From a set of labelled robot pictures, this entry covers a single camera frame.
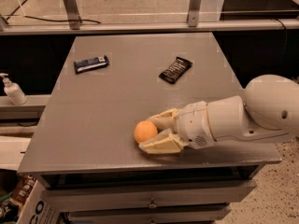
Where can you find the orange fruit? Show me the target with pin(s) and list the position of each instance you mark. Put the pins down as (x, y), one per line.
(144, 130)

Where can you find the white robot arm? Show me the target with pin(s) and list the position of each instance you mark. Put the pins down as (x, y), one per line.
(268, 111)

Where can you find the metal railing frame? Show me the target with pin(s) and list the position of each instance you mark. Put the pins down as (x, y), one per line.
(78, 17)

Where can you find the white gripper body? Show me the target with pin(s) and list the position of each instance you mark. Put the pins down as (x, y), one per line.
(192, 124)

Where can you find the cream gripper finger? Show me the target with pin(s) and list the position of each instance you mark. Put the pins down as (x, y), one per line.
(165, 120)
(165, 142)

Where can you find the black snack bar wrapper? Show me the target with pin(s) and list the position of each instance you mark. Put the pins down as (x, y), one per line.
(175, 70)

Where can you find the blue rxbar blueberry bar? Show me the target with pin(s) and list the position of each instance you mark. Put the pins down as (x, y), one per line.
(90, 64)

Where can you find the white pump bottle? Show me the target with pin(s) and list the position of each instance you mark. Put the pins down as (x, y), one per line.
(13, 90)

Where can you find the top drawer knob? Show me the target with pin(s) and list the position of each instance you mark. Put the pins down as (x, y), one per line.
(152, 204)

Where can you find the grey drawer cabinet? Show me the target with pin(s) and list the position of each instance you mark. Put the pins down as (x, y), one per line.
(84, 154)

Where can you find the white cardboard box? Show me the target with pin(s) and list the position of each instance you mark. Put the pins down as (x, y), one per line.
(36, 210)

